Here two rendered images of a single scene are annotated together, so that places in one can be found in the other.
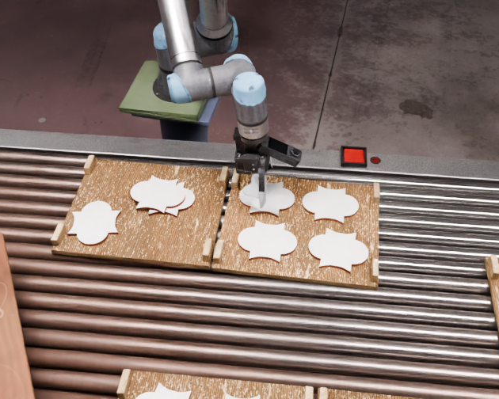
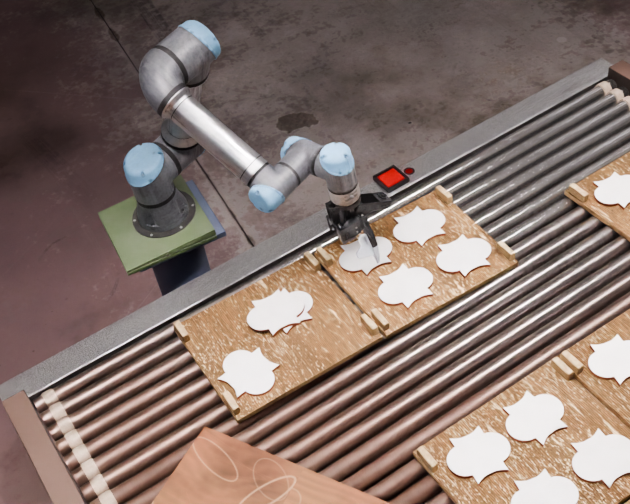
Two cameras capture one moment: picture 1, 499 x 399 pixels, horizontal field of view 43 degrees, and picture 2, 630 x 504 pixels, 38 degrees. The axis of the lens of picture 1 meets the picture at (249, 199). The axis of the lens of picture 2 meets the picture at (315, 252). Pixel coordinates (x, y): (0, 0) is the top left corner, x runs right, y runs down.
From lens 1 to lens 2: 1.11 m
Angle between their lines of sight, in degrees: 22
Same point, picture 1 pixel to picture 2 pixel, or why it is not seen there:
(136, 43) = not seen: outside the picture
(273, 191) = not seen: hidden behind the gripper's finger
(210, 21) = not seen: hidden behind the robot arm
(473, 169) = (486, 132)
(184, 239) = (338, 331)
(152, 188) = (266, 311)
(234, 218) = (358, 287)
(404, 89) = (266, 108)
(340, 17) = (133, 70)
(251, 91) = (347, 159)
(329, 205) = (420, 227)
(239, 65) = (304, 145)
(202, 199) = (314, 292)
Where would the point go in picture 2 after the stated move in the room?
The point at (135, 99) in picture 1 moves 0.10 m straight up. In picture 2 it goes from (134, 253) to (124, 228)
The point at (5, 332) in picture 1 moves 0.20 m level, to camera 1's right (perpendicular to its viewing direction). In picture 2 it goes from (315, 486) to (388, 428)
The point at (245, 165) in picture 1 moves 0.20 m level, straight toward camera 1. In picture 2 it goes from (349, 233) to (404, 274)
